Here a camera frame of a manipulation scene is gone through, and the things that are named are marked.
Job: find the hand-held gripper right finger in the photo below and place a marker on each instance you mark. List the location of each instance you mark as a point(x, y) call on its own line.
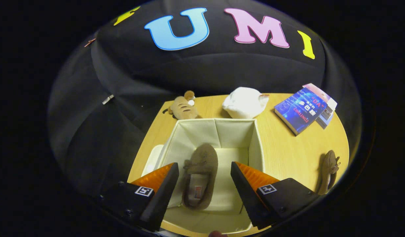
point(247, 197)

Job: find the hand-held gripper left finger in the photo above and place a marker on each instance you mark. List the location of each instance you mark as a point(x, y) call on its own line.
point(161, 200)

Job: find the brown fuzzy slipper shoe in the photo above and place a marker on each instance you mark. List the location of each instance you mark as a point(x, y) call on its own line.
point(205, 158)
point(327, 168)

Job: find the cream fabric storage box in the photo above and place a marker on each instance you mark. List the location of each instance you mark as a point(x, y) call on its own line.
point(196, 131)

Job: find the white plush toy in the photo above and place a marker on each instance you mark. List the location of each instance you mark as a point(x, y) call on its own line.
point(243, 103)

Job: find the brown striped plush toy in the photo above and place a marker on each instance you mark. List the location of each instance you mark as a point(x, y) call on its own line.
point(184, 108)

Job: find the blue cover book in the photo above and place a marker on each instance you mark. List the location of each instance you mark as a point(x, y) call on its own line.
point(299, 110)

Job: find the grey blue book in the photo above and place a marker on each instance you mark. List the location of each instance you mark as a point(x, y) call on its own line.
point(326, 118)

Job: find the silver metal clip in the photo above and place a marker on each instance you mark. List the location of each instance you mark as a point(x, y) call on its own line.
point(108, 99)

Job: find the black backdrop cloth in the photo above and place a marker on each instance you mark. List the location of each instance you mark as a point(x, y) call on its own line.
point(189, 72)

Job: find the reddish wooden clip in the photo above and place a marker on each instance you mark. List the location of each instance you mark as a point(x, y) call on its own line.
point(90, 42)

